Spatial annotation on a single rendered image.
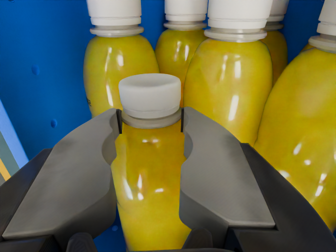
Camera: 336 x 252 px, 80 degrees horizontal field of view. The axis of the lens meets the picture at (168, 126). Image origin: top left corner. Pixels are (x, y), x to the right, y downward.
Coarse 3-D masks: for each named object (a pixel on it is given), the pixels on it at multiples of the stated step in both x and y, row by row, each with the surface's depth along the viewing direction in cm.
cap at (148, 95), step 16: (128, 80) 13; (144, 80) 13; (160, 80) 12; (176, 80) 12; (128, 96) 11; (144, 96) 11; (160, 96) 11; (176, 96) 12; (128, 112) 12; (144, 112) 12; (160, 112) 12
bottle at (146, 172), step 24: (144, 120) 12; (168, 120) 12; (120, 144) 13; (144, 144) 12; (168, 144) 12; (120, 168) 13; (144, 168) 12; (168, 168) 12; (120, 192) 14; (144, 192) 13; (168, 192) 13; (120, 216) 16; (144, 216) 14; (168, 216) 14; (144, 240) 15; (168, 240) 15
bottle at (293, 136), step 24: (312, 48) 11; (288, 72) 11; (312, 72) 10; (288, 96) 11; (312, 96) 10; (264, 120) 13; (288, 120) 11; (312, 120) 10; (264, 144) 13; (288, 144) 11; (312, 144) 10; (288, 168) 12; (312, 168) 11; (312, 192) 11
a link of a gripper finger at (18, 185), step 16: (32, 160) 8; (16, 176) 7; (32, 176) 7; (0, 192) 6; (16, 192) 6; (0, 208) 6; (16, 208) 6; (0, 224) 6; (0, 240) 5; (16, 240) 5; (32, 240) 5; (48, 240) 5
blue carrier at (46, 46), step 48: (0, 0) 11; (48, 0) 14; (144, 0) 20; (0, 48) 11; (48, 48) 15; (288, 48) 21; (0, 96) 11; (48, 96) 15; (48, 144) 15; (96, 240) 23
